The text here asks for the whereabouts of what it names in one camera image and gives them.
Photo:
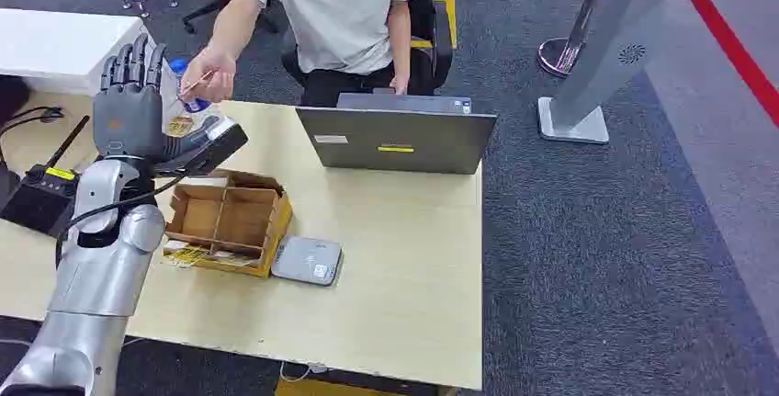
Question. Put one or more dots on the white cabinet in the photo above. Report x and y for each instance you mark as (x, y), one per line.
(58, 46)

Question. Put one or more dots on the grey laptop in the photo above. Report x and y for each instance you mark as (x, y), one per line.
(395, 140)

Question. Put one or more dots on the person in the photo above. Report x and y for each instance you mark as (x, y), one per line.
(341, 10)

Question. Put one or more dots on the wooden card box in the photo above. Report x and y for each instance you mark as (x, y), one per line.
(228, 223)

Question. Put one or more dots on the black and yellow chair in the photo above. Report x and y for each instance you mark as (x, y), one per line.
(439, 22)

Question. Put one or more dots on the thin tan card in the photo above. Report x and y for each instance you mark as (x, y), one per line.
(198, 81)

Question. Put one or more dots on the person's right hand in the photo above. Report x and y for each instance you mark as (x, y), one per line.
(210, 73)

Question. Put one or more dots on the clear bottle with blue cap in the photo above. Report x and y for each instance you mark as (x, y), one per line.
(196, 103)

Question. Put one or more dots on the yellow box under desk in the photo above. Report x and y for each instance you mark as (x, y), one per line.
(341, 388)

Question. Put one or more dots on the chrome stanchion post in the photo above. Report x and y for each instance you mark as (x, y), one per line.
(563, 46)

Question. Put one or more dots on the white card with gold chip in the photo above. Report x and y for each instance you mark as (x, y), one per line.
(193, 120)

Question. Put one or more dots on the grey card reader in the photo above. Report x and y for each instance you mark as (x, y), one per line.
(307, 260)

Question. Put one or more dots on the person's left hand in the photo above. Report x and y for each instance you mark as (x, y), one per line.
(400, 84)

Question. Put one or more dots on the silver kiosk stand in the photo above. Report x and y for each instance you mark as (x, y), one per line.
(602, 46)

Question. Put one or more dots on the black box with antenna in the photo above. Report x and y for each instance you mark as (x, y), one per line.
(39, 198)

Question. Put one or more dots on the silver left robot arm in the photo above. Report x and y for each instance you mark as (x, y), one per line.
(91, 283)

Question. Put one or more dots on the red floor tape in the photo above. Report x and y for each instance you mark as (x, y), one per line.
(730, 40)

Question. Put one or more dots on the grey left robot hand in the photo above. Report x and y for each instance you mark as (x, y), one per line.
(128, 119)

